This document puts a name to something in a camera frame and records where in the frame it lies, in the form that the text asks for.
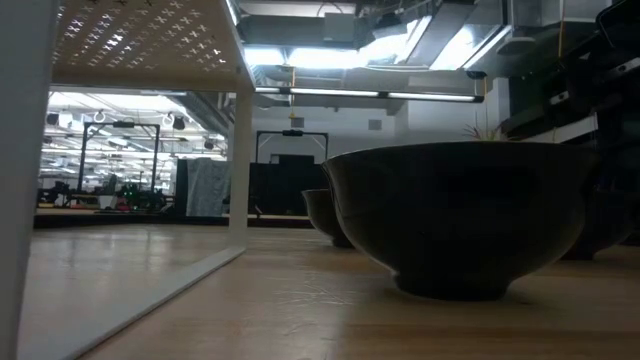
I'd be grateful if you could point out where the black gantry frame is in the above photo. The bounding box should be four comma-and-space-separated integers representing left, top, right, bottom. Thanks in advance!
255, 129, 330, 164
77, 121, 162, 196

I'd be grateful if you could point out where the black panel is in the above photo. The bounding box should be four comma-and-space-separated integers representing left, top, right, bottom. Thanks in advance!
248, 153, 331, 217

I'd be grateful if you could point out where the white perforated metal shelf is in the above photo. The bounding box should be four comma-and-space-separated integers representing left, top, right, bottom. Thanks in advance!
0, 0, 257, 360

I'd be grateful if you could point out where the silver ceiling duct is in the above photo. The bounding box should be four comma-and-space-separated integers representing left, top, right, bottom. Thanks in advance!
234, 0, 614, 91

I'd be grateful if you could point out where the long ceiling light bar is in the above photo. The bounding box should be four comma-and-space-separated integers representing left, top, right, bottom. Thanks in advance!
254, 85, 485, 105

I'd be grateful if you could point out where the grey cover sheet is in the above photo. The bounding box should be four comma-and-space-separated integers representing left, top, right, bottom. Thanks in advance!
184, 157, 232, 218

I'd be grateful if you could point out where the black bowl with floral inside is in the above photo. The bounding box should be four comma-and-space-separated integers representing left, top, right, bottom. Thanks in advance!
301, 188, 354, 250
559, 187, 639, 261
321, 141, 601, 303

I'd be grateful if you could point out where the yellow hanging cable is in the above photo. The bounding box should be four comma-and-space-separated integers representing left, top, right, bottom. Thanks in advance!
557, 0, 566, 59

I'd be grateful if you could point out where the white beam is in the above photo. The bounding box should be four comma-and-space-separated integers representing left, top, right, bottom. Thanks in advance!
519, 113, 599, 145

